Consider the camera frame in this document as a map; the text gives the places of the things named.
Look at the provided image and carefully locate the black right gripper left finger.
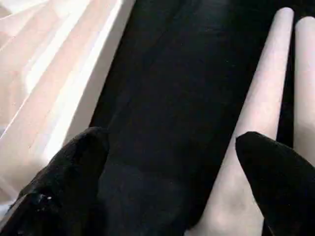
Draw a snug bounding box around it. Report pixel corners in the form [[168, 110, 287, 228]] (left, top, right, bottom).
[[0, 127, 110, 236]]

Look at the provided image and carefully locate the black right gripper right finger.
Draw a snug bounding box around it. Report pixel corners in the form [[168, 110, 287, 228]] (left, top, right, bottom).
[[235, 132, 315, 236]]

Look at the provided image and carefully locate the white plastic table leg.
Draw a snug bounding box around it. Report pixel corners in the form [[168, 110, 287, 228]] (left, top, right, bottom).
[[185, 7, 296, 236], [292, 16, 315, 169]]

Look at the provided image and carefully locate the white plastic table top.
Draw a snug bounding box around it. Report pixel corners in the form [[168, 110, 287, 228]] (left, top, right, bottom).
[[0, 0, 136, 219]]

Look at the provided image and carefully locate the black work mat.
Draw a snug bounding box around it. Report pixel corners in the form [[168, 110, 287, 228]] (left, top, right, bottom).
[[64, 0, 315, 236]]

